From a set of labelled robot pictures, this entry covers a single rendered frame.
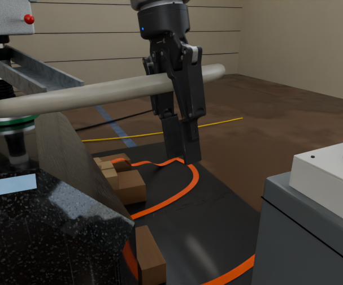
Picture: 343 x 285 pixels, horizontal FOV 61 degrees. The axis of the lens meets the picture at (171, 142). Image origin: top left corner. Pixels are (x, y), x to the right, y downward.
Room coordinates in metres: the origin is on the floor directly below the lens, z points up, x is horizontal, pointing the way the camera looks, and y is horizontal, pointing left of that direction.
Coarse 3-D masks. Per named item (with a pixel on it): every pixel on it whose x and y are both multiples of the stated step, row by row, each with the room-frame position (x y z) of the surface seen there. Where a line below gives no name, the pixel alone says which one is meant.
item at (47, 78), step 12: (12, 48) 1.12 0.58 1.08; (12, 60) 1.12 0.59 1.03; (24, 60) 1.05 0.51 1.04; (36, 60) 0.99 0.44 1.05; (0, 72) 0.92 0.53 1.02; (12, 72) 0.85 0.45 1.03; (24, 72) 0.99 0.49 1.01; (36, 72) 1.00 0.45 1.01; (48, 72) 0.94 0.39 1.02; (60, 72) 0.89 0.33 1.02; (12, 84) 0.86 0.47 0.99; (24, 84) 0.81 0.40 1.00; (36, 84) 0.76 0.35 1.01; (48, 84) 0.89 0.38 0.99; (60, 84) 0.89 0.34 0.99; (72, 84) 0.85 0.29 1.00
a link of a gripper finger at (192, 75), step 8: (184, 48) 0.41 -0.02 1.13; (200, 48) 0.42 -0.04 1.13; (184, 56) 0.41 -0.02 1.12; (200, 56) 0.42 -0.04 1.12; (184, 64) 0.41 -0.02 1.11; (192, 64) 0.42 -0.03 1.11; (200, 64) 0.42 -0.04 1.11; (184, 72) 0.41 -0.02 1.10; (192, 72) 0.41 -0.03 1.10; (200, 72) 0.42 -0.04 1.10; (184, 80) 0.41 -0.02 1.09; (192, 80) 0.41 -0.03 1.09; (200, 80) 0.41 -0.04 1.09; (192, 88) 0.40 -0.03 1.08; (200, 88) 0.41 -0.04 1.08; (192, 96) 0.40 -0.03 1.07; (200, 96) 0.41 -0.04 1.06; (192, 104) 0.40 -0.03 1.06; (200, 104) 0.41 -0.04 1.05; (192, 112) 0.40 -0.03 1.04
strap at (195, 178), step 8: (112, 160) 1.96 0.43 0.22; (120, 160) 1.96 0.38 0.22; (168, 160) 2.38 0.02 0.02; (192, 168) 2.22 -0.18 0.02; (192, 184) 1.95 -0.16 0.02; (184, 192) 1.84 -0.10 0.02; (168, 200) 1.73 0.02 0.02; (152, 208) 1.64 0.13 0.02; (136, 216) 1.55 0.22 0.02; (248, 264) 1.15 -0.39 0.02; (232, 272) 1.10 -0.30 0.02; (240, 272) 1.10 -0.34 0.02; (216, 280) 1.05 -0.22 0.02; (224, 280) 1.05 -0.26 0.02
